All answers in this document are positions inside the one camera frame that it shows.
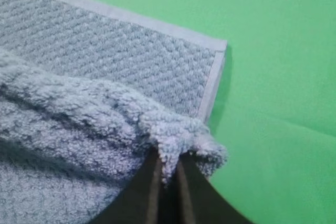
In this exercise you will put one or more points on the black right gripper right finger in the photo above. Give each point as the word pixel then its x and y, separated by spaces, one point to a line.
pixel 198 201

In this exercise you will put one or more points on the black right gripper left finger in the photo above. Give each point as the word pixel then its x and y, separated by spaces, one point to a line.
pixel 138 202

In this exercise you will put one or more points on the blue waffle-weave towel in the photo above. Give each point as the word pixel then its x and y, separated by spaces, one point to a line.
pixel 87 90

